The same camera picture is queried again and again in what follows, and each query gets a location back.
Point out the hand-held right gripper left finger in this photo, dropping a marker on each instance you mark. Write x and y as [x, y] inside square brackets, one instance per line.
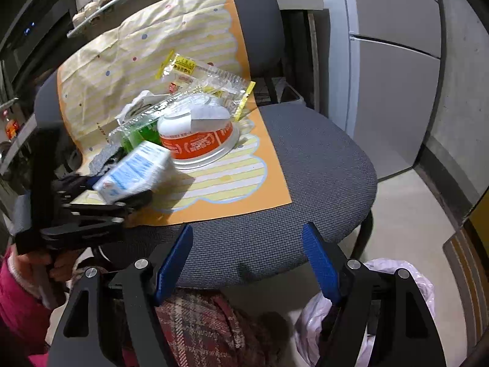
[174, 265]

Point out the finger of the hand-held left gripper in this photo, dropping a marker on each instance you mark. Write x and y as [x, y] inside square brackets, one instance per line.
[78, 183]
[95, 212]

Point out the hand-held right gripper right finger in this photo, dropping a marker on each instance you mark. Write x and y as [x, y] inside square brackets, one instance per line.
[321, 265]

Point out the grey felt piece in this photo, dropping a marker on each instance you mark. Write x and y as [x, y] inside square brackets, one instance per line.
[103, 158]

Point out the white and blue milk carton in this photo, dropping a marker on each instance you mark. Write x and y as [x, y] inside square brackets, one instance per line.
[130, 172]

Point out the white plastic bag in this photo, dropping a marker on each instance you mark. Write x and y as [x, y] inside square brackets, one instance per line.
[309, 325]

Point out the green plastic bottle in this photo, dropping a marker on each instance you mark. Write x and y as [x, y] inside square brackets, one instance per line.
[143, 133]

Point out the white tissue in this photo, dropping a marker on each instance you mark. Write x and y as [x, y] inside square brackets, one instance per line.
[138, 99]

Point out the clear plastic packaging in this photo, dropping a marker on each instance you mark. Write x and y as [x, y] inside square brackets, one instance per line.
[160, 107]

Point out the orange instant noodle bowl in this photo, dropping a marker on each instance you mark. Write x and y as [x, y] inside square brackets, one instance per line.
[195, 143]

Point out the yellow label wrapper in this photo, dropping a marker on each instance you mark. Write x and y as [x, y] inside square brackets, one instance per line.
[183, 65]

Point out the clear wrapper with yellow edge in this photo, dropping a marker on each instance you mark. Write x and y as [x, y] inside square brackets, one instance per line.
[225, 84]

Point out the person's left hand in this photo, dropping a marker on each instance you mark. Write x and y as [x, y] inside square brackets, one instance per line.
[61, 269]

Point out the person's plaid clothing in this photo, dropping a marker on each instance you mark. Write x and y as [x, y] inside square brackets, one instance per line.
[206, 328]

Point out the grey office chair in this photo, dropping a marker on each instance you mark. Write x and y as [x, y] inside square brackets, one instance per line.
[313, 168]

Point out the striped brown rug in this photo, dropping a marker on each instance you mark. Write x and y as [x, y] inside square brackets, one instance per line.
[466, 267]

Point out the black microwave oven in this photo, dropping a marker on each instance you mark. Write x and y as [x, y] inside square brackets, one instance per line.
[34, 26]

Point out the yellow striped orange mat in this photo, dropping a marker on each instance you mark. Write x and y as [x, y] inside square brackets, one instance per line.
[152, 34]

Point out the yellow door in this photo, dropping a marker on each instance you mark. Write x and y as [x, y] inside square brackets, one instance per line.
[482, 221]

